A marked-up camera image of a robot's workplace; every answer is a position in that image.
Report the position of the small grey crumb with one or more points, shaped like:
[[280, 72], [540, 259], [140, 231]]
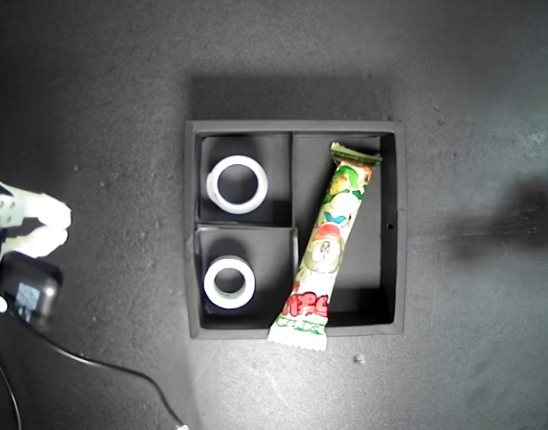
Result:
[[359, 358]]

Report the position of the black camera box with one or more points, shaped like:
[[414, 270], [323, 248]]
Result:
[[36, 286]]

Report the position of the green printed snack bar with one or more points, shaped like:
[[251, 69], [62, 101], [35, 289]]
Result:
[[327, 246]]

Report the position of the black tray with wells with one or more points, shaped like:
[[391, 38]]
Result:
[[372, 251]]

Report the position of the large white tape roll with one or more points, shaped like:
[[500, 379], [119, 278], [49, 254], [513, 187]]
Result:
[[213, 186]]

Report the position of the small white tape roll green core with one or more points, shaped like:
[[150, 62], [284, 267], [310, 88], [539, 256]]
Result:
[[209, 284]]

